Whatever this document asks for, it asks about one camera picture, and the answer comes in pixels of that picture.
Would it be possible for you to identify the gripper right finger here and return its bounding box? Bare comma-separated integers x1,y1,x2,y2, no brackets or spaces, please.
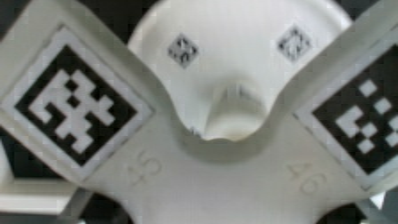
356,191,398,224

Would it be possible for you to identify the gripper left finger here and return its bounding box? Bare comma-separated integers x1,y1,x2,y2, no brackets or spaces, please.
52,188,94,224

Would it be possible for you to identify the white cross-shaped table base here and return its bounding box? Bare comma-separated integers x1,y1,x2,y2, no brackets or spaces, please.
0,0,398,224

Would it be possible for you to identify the white round table top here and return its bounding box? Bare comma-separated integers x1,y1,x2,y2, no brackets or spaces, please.
126,0,357,101

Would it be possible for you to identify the white cylindrical table leg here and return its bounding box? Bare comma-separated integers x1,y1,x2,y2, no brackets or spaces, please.
196,78,269,142

